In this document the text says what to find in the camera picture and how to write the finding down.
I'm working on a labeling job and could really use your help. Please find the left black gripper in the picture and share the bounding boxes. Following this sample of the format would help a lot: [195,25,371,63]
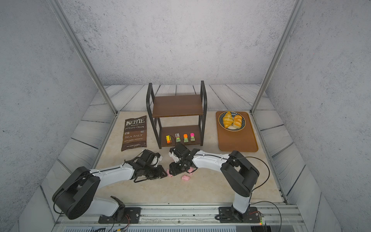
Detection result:
[143,165,170,180]

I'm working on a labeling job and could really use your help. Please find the green truck orange drum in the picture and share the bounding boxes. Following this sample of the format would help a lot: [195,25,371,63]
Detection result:
[183,134,189,143]

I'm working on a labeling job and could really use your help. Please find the green truck picture box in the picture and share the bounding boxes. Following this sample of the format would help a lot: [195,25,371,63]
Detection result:
[175,133,181,143]

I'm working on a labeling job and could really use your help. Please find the green truck pink drum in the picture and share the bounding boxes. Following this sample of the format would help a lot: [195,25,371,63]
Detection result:
[190,133,196,142]

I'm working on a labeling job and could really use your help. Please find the orange yellow dump truck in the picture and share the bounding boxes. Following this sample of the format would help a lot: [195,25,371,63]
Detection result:
[166,135,172,144]

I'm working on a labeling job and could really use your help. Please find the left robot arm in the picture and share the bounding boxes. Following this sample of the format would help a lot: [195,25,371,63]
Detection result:
[52,149,167,224]

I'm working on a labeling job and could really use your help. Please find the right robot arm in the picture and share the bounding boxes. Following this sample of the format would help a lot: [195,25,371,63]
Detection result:
[169,144,260,216]

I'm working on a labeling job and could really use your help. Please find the Kettle potato chips bag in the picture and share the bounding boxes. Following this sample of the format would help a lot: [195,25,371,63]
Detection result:
[121,116,147,151]

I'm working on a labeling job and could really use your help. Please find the two-tier wooden metal shelf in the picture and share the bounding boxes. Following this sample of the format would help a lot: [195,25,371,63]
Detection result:
[146,80,207,149]

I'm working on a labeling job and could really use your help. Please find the blue patterned plate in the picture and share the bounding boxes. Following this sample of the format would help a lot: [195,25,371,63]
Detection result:
[216,111,247,132]

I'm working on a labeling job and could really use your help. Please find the left croissant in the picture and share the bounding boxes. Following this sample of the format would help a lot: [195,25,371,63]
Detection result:
[223,111,234,129]

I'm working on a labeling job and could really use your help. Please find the croissant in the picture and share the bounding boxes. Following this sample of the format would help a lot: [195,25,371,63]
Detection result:
[223,111,234,129]
[233,115,243,129]

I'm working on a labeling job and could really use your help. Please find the brown wooden tray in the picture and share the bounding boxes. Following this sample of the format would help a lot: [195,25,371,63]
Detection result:
[216,111,259,153]

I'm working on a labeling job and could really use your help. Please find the right croissant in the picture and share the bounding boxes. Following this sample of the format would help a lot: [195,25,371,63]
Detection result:
[233,115,243,129]

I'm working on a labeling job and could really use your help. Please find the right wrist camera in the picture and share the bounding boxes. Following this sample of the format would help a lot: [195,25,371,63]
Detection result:
[169,152,179,162]

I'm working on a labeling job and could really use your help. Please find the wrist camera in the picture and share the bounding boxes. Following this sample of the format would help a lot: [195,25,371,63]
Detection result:
[151,155,162,167]
[169,152,179,162]

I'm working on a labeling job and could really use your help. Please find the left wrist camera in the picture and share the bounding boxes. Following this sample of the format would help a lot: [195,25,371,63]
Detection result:
[151,155,162,167]

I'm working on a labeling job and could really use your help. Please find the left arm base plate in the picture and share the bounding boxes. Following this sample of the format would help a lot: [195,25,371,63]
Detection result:
[98,207,142,224]

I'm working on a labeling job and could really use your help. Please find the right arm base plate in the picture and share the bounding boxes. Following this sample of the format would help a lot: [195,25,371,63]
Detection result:
[215,206,262,224]

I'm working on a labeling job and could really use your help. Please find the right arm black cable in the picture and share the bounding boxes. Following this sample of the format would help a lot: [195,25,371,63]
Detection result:
[194,155,283,232]

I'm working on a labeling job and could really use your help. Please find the right aluminium frame post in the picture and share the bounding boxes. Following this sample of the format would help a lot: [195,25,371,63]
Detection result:
[250,0,305,115]

